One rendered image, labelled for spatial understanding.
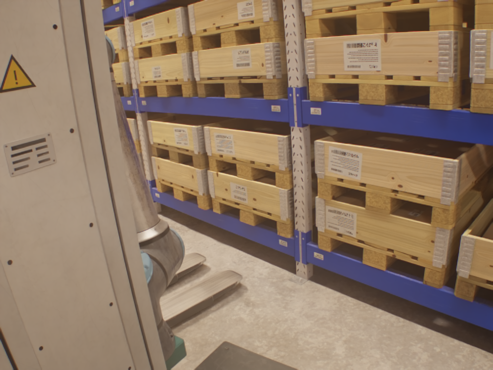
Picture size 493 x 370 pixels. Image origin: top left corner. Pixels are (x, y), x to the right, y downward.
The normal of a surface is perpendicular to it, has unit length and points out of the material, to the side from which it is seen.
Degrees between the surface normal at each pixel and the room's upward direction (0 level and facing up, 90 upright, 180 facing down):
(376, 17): 90
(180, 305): 0
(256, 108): 90
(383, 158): 90
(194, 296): 0
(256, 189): 90
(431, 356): 0
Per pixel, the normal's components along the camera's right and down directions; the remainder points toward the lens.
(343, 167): -0.73, 0.28
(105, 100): 0.81, 0.12
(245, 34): 0.66, 0.18
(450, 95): -0.06, 0.33
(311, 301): -0.08, -0.94
